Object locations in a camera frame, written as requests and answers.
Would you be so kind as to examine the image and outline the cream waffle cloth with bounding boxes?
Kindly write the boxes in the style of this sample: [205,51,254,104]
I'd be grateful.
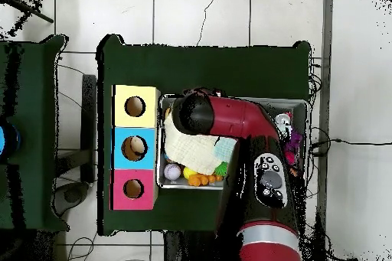
[163,110,226,177]

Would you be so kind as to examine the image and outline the wooden box three round holes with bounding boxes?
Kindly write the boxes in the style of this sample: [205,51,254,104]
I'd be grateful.
[109,84,162,212]

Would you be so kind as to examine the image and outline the mint waffle cloth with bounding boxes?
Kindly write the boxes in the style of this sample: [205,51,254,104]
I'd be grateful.
[213,136,238,164]

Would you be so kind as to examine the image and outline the white toy baseball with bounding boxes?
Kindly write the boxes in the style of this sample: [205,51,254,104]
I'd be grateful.
[163,163,182,181]

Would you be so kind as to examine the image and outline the orange rubber toy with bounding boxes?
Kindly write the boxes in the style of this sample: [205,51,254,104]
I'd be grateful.
[188,172,224,188]

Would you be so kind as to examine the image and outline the dark green table cloth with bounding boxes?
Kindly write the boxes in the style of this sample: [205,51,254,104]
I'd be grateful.
[0,34,70,233]
[95,33,313,237]

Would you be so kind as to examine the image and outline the red and silver can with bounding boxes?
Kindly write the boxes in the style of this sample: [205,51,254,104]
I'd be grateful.
[275,111,294,133]

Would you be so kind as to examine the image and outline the purple spiky toy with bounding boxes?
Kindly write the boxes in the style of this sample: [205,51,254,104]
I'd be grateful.
[284,130,304,152]

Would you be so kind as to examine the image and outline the black upright panel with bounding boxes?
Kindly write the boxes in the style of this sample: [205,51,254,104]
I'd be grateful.
[81,73,98,184]

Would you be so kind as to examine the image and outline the grey floor foot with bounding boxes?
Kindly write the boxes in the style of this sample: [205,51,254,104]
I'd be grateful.
[54,181,90,217]

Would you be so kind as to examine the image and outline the blue round bowl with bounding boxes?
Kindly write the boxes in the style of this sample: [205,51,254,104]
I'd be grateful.
[0,122,22,161]

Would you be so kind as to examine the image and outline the dark tripod leg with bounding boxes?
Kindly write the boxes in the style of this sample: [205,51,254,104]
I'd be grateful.
[0,0,55,24]

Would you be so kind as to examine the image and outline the silver wire mesh bin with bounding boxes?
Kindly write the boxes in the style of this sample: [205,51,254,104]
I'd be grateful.
[156,93,309,191]

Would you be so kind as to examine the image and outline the black cable with plug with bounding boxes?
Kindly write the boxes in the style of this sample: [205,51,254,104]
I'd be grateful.
[308,126,392,158]

